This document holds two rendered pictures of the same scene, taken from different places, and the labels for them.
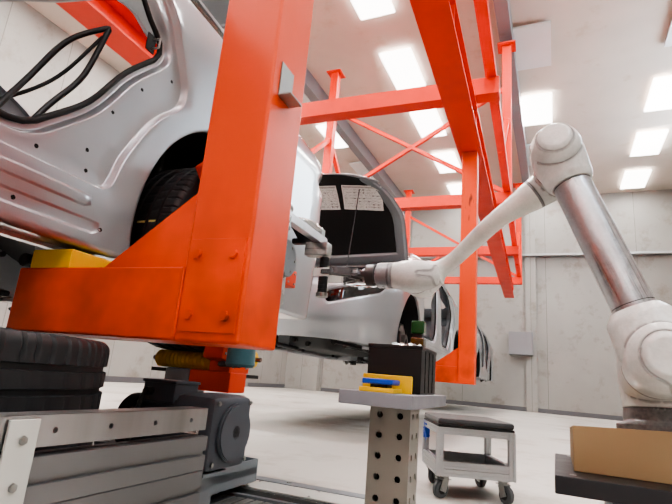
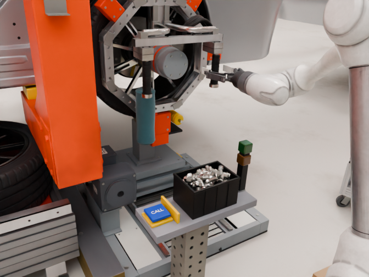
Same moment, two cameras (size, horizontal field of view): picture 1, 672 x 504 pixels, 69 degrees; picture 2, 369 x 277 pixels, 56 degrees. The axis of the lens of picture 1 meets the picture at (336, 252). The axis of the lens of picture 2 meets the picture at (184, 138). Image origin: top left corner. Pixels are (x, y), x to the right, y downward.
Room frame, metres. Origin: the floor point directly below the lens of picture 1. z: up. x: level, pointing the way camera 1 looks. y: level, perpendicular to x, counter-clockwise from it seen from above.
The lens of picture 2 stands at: (0.43, -0.74, 1.21)
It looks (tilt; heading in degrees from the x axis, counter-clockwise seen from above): 26 degrees down; 35
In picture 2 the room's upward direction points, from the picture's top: 2 degrees clockwise
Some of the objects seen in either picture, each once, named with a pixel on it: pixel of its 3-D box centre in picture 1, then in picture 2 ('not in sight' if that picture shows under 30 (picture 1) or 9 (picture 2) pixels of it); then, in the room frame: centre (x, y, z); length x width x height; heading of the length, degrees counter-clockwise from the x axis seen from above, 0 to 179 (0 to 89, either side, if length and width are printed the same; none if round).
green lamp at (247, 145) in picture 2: (418, 327); (245, 147); (1.50, -0.27, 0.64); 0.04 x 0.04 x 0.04; 67
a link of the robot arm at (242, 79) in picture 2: (384, 275); (249, 83); (1.67, -0.18, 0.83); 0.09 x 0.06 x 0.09; 158
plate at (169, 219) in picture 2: (380, 389); (157, 216); (1.16, -0.13, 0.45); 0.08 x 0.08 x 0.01; 67
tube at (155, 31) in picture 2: not in sight; (150, 21); (1.55, 0.24, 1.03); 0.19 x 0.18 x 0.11; 67
